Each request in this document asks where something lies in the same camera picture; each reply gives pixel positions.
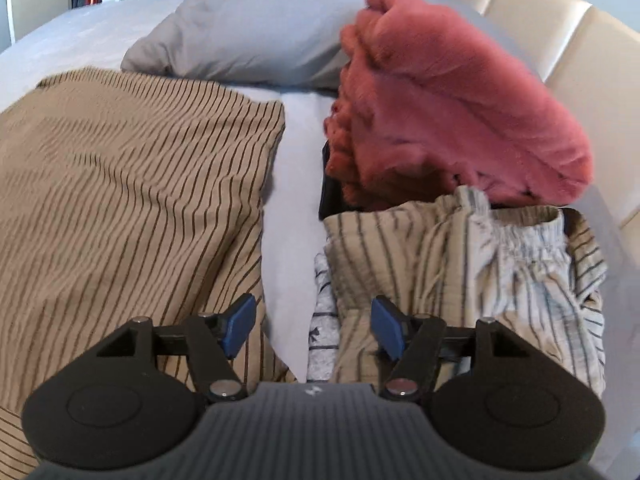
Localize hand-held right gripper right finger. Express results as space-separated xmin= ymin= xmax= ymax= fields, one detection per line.
xmin=371 ymin=296 xmax=533 ymax=401

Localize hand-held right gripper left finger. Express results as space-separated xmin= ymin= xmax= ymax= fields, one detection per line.
xmin=97 ymin=294 xmax=257 ymax=402

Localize beige striped drawstring pants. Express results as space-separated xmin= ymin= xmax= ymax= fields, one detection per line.
xmin=322 ymin=195 xmax=608 ymax=386

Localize tan pinstriped garment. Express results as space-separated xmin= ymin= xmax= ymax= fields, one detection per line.
xmin=0 ymin=67 xmax=298 ymax=466

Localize white black patterned cloth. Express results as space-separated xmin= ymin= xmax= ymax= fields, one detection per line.
xmin=305 ymin=252 xmax=346 ymax=383

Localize black folded garment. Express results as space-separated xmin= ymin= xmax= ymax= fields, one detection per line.
xmin=318 ymin=140 xmax=363 ymax=221

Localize white striped elastic-waist shorts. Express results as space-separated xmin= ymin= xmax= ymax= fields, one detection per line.
xmin=440 ymin=185 xmax=606 ymax=396

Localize rust red fleece blanket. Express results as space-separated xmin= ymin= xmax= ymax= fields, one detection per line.
xmin=322 ymin=0 xmax=593 ymax=211

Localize grey pillow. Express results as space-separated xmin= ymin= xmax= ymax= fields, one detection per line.
xmin=120 ymin=0 xmax=493 ymax=91

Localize cream padded headboard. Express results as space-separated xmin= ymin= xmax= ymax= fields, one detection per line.
xmin=440 ymin=0 xmax=640 ymax=231

